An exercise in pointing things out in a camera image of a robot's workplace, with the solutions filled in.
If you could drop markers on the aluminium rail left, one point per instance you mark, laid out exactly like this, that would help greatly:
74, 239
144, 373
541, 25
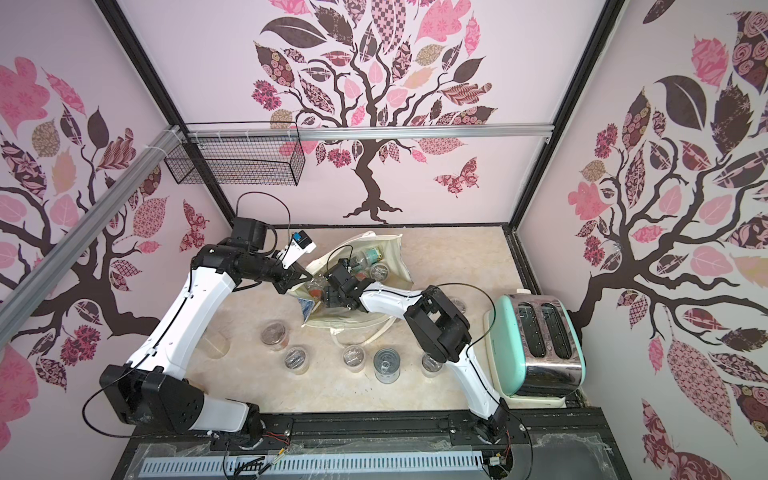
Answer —
19, 306

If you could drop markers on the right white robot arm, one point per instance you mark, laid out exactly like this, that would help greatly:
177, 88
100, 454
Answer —
440, 329

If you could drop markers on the white slotted cable duct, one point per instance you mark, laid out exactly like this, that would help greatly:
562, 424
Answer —
398, 465

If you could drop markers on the black wire wall basket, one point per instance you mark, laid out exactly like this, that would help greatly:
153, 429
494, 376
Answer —
239, 153

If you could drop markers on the mint green chrome toaster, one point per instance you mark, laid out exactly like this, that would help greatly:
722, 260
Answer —
534, 355

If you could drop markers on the aluminium rail back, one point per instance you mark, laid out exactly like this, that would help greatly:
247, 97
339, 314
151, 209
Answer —
373, 133

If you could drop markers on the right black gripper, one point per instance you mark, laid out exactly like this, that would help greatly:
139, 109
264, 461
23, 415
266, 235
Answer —
337, 288

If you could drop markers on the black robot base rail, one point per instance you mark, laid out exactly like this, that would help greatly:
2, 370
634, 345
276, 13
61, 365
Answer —
540, 443

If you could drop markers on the clear lid seed jar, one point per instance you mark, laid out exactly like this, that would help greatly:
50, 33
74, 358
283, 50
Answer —
379, 272

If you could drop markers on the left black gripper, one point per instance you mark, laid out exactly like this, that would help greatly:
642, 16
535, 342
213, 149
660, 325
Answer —
292, 274

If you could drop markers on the aluminium rail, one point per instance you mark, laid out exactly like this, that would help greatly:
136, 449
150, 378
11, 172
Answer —
19, 306
373, 133

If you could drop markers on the clear plastic cup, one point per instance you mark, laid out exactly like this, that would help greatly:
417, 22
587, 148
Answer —
214, 344

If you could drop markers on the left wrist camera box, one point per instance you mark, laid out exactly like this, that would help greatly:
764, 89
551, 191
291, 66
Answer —
299, 244

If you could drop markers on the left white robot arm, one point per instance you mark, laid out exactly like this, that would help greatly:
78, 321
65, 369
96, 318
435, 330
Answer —
150, 389

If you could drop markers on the cream canvas tote bag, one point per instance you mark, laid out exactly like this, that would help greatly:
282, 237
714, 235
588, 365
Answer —
367, 324

